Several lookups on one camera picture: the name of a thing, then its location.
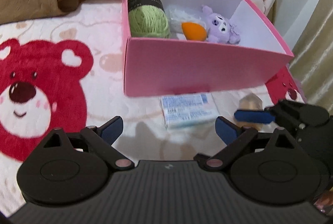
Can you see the person right hand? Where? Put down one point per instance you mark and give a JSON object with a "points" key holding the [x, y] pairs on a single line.
{"points": [[324, 201]]}

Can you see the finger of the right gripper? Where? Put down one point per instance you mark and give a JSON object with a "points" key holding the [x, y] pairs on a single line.
{"points": [[254, 116]]}

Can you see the green yarn ball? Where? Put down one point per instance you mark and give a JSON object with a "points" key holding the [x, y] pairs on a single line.
{"points": [[147, 19]]}

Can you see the orange makeup sponge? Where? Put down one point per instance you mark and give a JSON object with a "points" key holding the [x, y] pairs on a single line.
{"points": [[194, 31]]}

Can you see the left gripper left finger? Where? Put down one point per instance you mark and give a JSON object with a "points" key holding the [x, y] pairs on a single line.
{"points": [[100, 140]]}

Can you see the bear print fleece blanket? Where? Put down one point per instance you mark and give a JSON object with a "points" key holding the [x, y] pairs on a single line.
{"points": [[67, 72]]}

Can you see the pink cardboard box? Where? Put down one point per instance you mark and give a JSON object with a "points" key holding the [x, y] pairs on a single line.
{"points": [[157, 66]]}

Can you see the blue white tissue pack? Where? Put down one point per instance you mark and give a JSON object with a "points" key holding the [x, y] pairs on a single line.
{"points": [[188, 110]]}

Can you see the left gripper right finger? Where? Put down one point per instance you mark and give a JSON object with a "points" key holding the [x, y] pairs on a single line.
{"points": [[235, 138]]}

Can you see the clear plastic bag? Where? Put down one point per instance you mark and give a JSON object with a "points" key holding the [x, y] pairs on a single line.
{"points": [[179, 14]]}

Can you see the purple plush toy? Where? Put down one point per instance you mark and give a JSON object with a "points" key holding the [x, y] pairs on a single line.
{"points": [[219, 29]]}

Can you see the beige curtain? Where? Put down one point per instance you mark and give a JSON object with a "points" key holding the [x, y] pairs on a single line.
{"points": [[312, 64]]}

